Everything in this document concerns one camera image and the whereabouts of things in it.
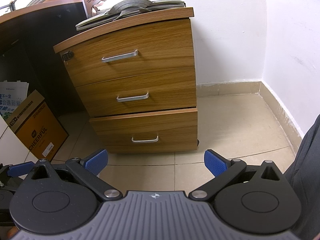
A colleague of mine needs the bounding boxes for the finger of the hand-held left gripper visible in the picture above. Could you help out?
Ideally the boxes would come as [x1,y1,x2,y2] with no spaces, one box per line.
[0,161,35,180]

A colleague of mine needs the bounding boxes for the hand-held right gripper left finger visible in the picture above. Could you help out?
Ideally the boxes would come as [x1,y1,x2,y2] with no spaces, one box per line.
[29,149,122,202]

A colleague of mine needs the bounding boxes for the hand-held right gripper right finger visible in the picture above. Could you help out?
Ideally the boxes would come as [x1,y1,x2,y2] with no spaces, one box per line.
[189,149,288,202]

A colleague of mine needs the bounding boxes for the deep wooden drawer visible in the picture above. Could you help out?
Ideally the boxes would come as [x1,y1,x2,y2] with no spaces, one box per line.
[89,107,199,154]

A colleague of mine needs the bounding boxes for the shallow wooden drawer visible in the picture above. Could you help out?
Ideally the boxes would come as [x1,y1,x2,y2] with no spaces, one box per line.
[75,71,197,117]

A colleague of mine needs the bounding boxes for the wooden drawer cabinet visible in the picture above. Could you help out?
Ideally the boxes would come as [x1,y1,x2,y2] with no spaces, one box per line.
[53,7,200,154]

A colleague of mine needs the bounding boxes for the wooden drawer beside lock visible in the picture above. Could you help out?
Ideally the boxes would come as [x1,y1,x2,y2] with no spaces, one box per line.
[61,19,196,87]

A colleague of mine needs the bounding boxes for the white board panel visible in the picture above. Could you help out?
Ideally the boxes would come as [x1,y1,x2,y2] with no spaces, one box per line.
[0,116,38,166]

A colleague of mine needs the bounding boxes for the orange cardboard box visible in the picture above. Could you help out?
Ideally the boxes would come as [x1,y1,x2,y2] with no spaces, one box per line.
[7,90,69,162]

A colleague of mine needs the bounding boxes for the white printed paper bag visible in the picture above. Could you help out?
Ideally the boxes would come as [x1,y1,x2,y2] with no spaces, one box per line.
[0,80,29,128]

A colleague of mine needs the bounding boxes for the person's dark trouser leg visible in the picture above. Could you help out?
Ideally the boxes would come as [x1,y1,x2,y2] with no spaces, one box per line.
[282,114,320,240]

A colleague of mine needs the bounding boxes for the metal cabinet lock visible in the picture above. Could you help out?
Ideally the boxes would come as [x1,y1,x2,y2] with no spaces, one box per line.
[61,50,75,62]

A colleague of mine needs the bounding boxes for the dark wooden desk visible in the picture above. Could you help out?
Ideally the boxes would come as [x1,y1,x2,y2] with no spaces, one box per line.
[0,0,90,135]

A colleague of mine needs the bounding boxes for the grey fabric bag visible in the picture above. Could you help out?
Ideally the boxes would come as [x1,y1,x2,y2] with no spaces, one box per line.
[76,0,187,32]

